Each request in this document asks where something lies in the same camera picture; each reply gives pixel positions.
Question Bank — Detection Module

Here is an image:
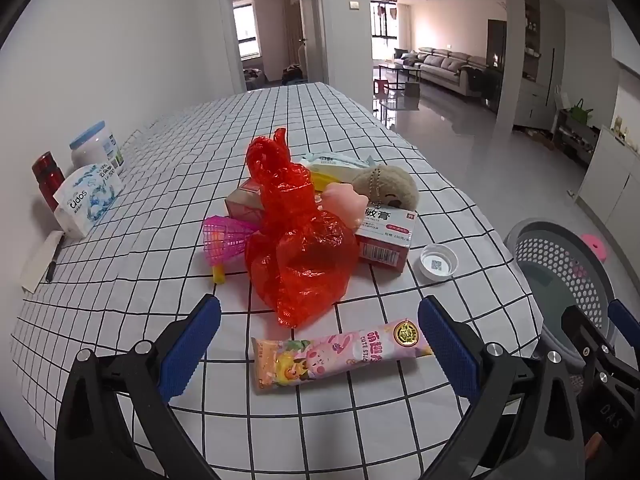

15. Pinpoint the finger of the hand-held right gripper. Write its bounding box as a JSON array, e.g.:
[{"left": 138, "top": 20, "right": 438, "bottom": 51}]
[
  {"left": 560, "top": 304, "right": 618, "bottom": 367},
  {"left": 606, "top": 299, "right": 640, "bottom": 361}
]

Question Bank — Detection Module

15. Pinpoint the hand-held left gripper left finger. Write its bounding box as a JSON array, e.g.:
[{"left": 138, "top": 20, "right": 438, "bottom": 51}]
[{"left": 54, "top": 294, "right": 223, "bottom": 480}]

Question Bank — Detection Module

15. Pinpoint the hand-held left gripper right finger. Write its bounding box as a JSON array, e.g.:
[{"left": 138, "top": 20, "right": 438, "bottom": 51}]
[{"left": 417, "top": 295, "right": 586, "bottom": 480}]

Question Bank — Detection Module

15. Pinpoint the grey laundry basket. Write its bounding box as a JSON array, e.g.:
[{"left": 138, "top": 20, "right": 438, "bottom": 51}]
[{"left": 502, "top": 217, "right": 618, "bottom": 361}]

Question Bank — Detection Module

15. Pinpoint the pink plastic shuttlecock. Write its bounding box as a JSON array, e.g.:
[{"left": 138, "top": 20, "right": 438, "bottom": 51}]
[{"left": 202, "top": 215, "right": 257, "bottom": 267}]

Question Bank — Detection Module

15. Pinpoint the pink snack wrapper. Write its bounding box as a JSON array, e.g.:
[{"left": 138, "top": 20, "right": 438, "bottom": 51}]
[{"left": 251, "top": 317, "right": 435, "bottom": 395}]

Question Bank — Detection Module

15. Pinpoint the red plastic bag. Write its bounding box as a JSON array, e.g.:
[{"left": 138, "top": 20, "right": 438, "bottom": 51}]
[{"left": 244, "top": 127, "right": 361, "bottom": 328}]

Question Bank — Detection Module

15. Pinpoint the beige plush toy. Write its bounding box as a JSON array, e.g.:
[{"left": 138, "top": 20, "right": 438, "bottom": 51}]
[{"left": 347, "top": 164, "right": 420, "bottom": 211}]

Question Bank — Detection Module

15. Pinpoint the white bottle cap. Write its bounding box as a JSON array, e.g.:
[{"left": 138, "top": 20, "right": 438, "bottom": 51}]
[{"left": 419, "top": 243, "right": 459, "bottom": 281}]

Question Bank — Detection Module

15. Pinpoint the checked white tablecloth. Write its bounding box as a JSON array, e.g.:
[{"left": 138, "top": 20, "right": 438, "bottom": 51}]
[{"left": 10, "top": 82, "right": 546, "bottom": 480}]

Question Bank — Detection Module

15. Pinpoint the pink and white medicine box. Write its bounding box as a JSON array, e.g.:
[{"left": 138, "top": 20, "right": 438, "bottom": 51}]
[{"left": 352, "top": 205, "right": 418, "bottom": 273}]

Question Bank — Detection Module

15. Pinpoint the white cabinet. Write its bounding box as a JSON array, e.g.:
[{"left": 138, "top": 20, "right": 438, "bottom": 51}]
[{"left": 575, "top": 125, "right": 640, "bottom": 241}]

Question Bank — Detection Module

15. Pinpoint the black pen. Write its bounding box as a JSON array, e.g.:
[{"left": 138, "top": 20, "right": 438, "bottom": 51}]
[{"left": 45, "top": 232, "right": 66, "bottom": 283}]

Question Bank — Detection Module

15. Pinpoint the white paper sheet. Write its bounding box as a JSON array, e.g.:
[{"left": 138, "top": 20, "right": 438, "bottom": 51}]
[{"left": 21, "top": 230, "right": 66, "bottom": 293}]

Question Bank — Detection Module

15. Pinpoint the pink squishy toy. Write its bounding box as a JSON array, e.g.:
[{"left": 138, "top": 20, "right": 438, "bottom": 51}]
[{"left": 320, "top": 182, "right": 368, "bottom": 233}]

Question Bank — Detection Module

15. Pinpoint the blue and white tissue pack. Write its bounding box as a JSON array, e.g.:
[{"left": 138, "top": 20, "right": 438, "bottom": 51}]
[{"left": 52, "top": 162, "right": 123, "bottom": 238}]

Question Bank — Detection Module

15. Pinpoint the low open shelf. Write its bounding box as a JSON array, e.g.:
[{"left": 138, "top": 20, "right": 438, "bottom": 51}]
[{"left": 552, "top": 109, "right": 601, "bottom": 166}]

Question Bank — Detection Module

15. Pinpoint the yellow packet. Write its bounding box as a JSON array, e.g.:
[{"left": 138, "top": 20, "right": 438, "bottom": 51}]
[{"left": 310, "top": 170, "right": 341, "bottom": 193}]

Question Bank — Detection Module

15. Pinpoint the green bag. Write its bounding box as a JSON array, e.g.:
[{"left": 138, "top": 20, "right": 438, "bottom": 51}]
[{"left": 570, "top": 99, "right": 595, "bottom": 126}]

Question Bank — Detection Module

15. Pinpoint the wet wipes packet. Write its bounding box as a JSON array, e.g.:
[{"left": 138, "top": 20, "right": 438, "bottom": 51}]
[{"left": 299, "top": 152, "right": 373, "bottom": 183}]

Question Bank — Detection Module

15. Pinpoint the white jar with blue lid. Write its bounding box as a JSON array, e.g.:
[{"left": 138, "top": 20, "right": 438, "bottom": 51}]
[{"left": 69, "top": 121, "right": 125, "bottom": 176}]

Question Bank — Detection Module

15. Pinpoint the red bottle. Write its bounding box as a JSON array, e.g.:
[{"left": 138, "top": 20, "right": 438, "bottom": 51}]
[{"left": 31, "top": 151, "right": 66, "bottom": 212}]

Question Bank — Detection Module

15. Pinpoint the dark coffee table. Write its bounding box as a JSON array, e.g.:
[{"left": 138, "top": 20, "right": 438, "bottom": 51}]
[{"left": 377, "top": 62, "right": 423, "bottom": 88}]

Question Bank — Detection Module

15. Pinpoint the grey sofa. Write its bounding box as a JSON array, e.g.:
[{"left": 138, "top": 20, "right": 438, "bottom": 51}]
[{"left": 392, "top": 46, "right": 488, "bottom": 97}]

